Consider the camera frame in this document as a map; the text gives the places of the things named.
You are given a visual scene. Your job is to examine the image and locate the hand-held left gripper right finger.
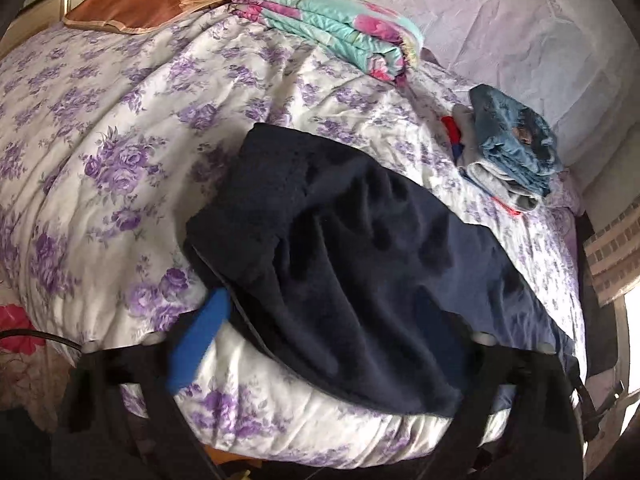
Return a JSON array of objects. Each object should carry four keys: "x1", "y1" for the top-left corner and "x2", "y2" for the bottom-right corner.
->
[{"x1": 462, "y1": 331, "x2": 588, "y2": 480}]

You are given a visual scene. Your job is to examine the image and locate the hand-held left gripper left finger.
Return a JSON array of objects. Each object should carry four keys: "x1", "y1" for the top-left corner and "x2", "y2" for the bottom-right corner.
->
[{"x1": 54, "y1": 289, "x2": 232, "y2": 480}]

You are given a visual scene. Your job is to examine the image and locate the dark navy pants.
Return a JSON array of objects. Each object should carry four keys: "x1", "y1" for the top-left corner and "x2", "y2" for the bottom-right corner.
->
[{"x1": 182, "y1": 122, "x2": 577, "y2": 418}]

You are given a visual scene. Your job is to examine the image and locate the checkered beige cloth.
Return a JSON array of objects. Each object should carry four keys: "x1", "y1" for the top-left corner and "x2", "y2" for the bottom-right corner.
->
[{"x1": 582, "y1": 207, "x2": 640, "y2": 306}]

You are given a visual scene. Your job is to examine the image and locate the pink floral cloth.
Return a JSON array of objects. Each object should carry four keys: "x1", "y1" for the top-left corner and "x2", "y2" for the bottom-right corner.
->
[{"x1": 0, "y1": 285, "x2": 83, "y2": 423}]

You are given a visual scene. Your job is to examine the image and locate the purple floral quilt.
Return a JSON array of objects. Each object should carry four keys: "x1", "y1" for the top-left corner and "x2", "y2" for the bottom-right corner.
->
[{"x1": 0, "y1": 9, "x2": 587, "y2": 467}]

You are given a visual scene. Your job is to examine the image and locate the folded grey garment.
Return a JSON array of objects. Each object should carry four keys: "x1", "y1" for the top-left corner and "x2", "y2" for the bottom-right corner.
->
[{"x1": 452, "y1": 104, "x2": 545, "y2": 214}]

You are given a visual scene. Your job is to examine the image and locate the folded blue garment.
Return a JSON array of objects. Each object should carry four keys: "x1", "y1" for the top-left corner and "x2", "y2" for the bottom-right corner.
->
[{"x1": 468, "y1": 83, "x2": 565, "y2": 199}]

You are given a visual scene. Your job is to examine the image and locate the red and blue garment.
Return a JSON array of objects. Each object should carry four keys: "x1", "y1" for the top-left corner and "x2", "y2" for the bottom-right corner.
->
[{"x1": 440, "y1": 115, "x2": 467, "y2": 162}]

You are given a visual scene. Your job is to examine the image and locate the brown satin pillow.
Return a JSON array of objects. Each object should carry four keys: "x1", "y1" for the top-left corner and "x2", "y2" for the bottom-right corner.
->
[{"x1": 62, "y1": 0, "x2": 238, "y2": 36}]

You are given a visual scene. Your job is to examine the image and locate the folded teal floral blanket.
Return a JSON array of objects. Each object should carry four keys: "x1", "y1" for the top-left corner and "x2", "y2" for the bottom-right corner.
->
[{"x1": 229, "y1": 0, "x2": 426, "y2": 89}]

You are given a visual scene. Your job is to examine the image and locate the lavender crinkled sheet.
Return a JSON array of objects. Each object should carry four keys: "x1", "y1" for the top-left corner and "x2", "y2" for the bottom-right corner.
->
[{"x1": 252, "y1": 0, "x2": 640, "y2": 211}]

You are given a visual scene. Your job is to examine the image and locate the black cable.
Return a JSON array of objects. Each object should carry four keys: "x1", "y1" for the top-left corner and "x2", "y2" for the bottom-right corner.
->
[{"x1": 0, "y1": 329, "x2": 83, "y2": 354}]

